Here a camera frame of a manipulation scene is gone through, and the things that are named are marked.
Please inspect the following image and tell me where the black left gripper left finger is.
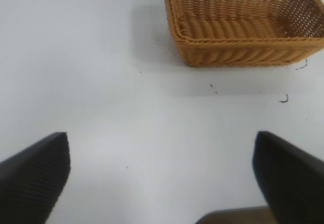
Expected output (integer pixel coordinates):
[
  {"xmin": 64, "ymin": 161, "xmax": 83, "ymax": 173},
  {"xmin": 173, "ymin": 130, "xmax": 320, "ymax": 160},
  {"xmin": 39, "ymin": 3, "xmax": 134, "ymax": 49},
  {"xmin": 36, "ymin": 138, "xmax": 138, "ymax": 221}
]
[{"xmin": 0, "ymin": 132, "xmax": 71, "ymax": 224}]

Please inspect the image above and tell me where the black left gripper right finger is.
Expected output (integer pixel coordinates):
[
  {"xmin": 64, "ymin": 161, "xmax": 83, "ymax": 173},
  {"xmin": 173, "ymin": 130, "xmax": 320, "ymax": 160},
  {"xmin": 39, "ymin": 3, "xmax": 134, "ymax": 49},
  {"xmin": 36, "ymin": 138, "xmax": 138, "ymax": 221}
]
[{"xmin": 252, "ymin": 130, "xmax": 324, "ymax": 224}]

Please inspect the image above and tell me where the brown woven wicker basket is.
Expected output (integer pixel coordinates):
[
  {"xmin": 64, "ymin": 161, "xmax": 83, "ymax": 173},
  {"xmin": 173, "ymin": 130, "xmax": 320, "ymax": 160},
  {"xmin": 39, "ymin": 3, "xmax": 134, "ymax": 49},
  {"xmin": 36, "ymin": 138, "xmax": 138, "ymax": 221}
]
[{"xmin": 163, "ymin": 0, "xmax": 324, "ymax": 68}]

